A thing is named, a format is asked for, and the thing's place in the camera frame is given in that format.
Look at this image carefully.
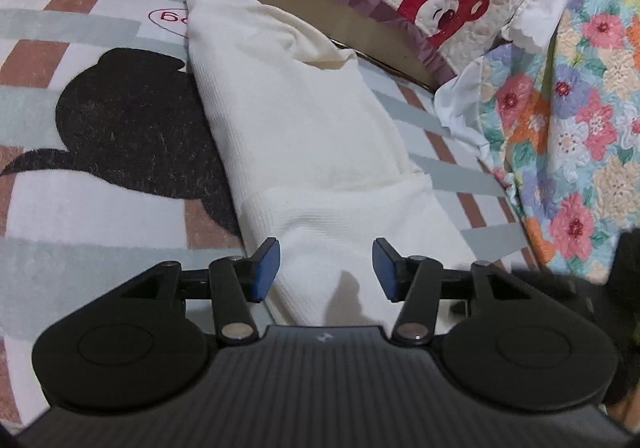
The cream zip-up hoodie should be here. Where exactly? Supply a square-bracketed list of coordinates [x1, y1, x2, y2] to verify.
[186, 0, 474, 327]

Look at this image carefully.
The checkered play mat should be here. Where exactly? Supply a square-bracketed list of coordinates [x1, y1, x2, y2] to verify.
[0, 0, 542, 429]

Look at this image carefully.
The floral quilted blanket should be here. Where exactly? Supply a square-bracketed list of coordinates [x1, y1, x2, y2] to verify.
[434, 0, 639, 282]

